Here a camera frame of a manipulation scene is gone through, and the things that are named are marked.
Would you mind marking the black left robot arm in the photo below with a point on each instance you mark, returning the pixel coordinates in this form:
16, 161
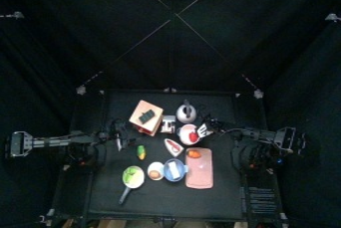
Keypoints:
48, 141

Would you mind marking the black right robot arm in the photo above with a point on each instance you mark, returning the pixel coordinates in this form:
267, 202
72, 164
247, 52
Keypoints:
266, 136

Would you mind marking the white plate with red rim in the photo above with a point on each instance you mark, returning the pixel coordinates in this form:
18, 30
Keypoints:
184, 135

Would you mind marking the small white plate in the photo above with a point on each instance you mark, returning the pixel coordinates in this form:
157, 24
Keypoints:
152, 167

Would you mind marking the blue toy pot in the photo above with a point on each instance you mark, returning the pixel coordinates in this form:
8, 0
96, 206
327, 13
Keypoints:
167, 171

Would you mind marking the white block in pot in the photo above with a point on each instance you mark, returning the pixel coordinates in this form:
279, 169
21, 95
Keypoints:
173, 171

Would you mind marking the white slotted toy spatula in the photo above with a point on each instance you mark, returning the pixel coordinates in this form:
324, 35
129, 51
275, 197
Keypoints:
203, 130

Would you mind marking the red toy food piece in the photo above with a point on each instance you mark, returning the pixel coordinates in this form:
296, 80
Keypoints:
192, 136

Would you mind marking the yellow green toy corn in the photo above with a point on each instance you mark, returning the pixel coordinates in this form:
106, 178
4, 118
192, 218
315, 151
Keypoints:
140, 152

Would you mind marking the silver toy kettle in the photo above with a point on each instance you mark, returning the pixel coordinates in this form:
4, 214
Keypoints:
185, 113

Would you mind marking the orange toy tomato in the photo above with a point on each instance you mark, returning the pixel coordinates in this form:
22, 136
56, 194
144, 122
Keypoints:
193, 154

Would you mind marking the small white grey toy appliance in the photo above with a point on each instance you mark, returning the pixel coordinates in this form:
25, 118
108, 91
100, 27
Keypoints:
167, 124

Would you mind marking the triangular white red toy slice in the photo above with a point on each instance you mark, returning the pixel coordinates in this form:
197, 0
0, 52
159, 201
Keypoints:
172, 147

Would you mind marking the green toy vegetable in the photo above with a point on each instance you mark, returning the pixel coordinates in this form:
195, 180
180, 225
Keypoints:
129, 175

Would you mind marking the orange toy egg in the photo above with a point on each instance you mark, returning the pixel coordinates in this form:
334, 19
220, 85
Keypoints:
153, 174

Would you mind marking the pink cutting board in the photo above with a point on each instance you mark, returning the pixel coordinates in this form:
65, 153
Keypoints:
200, 171

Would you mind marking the white printed label sheet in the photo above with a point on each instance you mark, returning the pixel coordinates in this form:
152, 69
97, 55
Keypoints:
262, 199

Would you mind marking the metal frame bracket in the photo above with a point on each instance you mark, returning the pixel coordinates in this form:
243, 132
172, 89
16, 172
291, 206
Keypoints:
258, 93
80, 89
331, 17
168, 90

